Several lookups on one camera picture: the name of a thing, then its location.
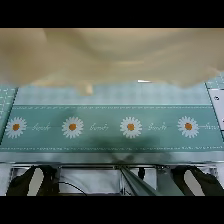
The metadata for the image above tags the cream garment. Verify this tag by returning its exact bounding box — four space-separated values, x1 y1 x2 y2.
0 27 224 96

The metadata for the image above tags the black cable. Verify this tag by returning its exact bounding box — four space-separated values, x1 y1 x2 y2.
58 180 89 197

